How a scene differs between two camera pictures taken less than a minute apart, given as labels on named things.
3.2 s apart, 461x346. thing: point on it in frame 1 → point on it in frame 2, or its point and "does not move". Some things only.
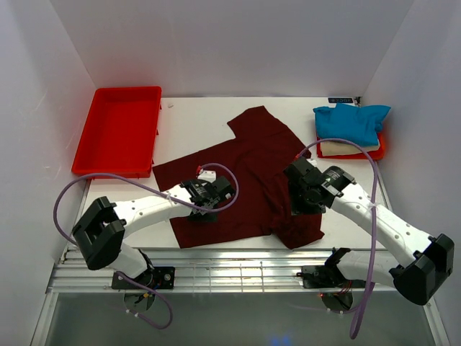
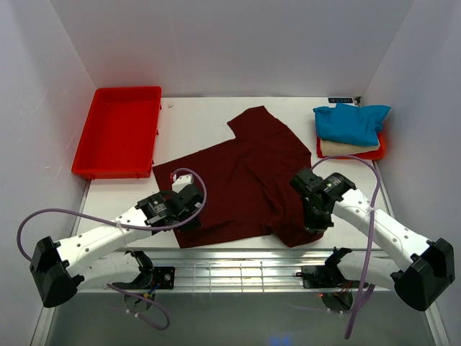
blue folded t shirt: (359, 125) does not move
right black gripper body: (300, 203) → (315, 220)
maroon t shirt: (258, 154) does not move
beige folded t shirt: (338, 148) does not move
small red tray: (377, 153) does not move
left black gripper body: (209, 216) → (192, 225)
